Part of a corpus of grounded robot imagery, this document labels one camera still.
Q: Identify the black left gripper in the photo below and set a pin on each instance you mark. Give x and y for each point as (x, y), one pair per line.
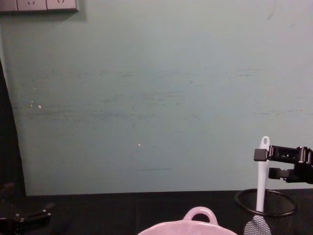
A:
(23, 224)

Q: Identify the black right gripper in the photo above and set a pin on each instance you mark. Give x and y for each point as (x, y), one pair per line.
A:
(304, 173)

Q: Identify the white spatula with grey head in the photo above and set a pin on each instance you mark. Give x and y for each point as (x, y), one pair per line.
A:
(261, 181)

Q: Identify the black mesh utensil holder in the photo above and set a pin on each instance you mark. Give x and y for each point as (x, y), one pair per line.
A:
(281, 208)

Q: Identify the black hanging cloth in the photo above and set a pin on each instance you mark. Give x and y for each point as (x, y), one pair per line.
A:
(9, 137)

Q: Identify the black table cloth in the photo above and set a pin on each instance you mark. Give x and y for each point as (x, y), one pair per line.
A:
(110, 213)

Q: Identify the white wall socket panel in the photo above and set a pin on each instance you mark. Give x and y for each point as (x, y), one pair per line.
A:
(39, 5)

